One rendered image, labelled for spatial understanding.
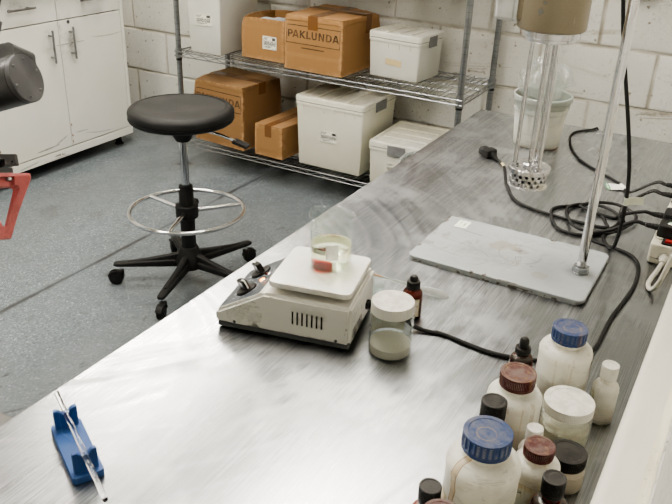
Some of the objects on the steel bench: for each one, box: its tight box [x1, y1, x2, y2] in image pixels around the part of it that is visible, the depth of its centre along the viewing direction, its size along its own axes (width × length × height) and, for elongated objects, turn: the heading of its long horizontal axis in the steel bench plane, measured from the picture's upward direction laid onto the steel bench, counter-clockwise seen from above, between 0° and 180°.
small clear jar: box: [538, 385, 595, 449], centre depth 88 cm, size 6×6×7 cm
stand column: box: [571, 0, 640, 276], centre depth 111 cm, size 3×3×70 cm
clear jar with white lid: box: [368, 290, 415, 362], centre depth 104 cm, size 6×6×8 cm
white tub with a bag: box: [513, 56, 575, 151], centre depth 185 cm, size 14×14×21 cm
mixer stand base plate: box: [409, 216, 609, 306], centre depth 132 cm, size 30×20×1 cm, turn 56°
